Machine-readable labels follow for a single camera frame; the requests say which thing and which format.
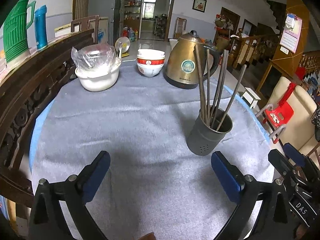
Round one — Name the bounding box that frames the bottom white red bowl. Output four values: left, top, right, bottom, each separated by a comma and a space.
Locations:
137, 63, 164, 77

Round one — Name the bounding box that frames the small white stool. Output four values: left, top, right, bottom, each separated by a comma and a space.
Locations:
241, 87, 261, 109

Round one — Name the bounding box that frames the wall calendar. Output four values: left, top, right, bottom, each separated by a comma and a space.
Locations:
280, 13, 302, 53

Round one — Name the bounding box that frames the person's left hand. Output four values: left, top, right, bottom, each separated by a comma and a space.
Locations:
138, 232, 156, 240

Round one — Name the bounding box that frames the green thermos jug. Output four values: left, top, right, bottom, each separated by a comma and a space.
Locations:
3, 0, 36, 63

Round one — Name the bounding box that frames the red plastic stool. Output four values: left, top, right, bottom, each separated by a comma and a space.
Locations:
255, 82, 296, 144

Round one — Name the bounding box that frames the grey refrigerator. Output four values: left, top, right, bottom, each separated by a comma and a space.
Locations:
88, 0, 124, 45

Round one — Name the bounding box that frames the wooden background chair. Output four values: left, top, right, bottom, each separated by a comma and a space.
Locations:
174, 17, 187, 39

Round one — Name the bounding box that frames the beige sofa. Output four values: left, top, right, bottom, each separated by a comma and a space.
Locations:
279, 85, 318, 155

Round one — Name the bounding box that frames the brown chopstick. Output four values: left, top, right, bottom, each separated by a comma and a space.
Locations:
209, 49, 229, 120
211, 49, 230, 128

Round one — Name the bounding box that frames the carved dark wooden chair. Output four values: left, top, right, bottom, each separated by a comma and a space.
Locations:
0, 29, 94, 207

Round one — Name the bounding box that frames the grey tablecloth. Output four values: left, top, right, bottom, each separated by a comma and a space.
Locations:
29, 60, 271, 240

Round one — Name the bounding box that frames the blue thermos bottle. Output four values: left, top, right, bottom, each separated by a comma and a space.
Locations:
34, 5, 48, 50

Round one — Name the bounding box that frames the framed wall picture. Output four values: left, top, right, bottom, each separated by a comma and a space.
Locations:
192, 0, 207, 12

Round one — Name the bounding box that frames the gold electric kettle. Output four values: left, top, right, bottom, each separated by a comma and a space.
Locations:
164, 30, 220, 89

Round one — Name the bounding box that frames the white pot with plastic bag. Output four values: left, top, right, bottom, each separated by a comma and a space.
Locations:
71, 43, 121, 92

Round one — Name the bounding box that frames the grey chopstick holder cup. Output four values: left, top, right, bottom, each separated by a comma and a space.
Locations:
186, 108, 233, 156

